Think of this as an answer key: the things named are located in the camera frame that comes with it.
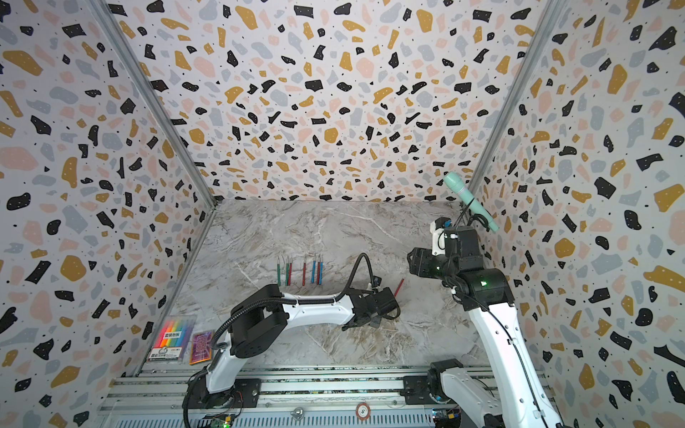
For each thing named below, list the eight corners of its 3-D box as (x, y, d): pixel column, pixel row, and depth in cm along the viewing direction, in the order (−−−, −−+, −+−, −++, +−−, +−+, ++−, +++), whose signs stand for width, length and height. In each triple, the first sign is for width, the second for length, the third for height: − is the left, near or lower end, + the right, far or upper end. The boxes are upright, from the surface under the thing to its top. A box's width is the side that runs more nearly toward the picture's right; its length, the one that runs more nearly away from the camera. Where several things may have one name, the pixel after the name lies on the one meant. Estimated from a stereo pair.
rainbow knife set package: (150, 360, 81) (145, 358, 79) (170, 318, 89) (166, 315, 87) (183, 360, 81) (179, 358, 79) (199, 318, 89) (196, 316, 87)
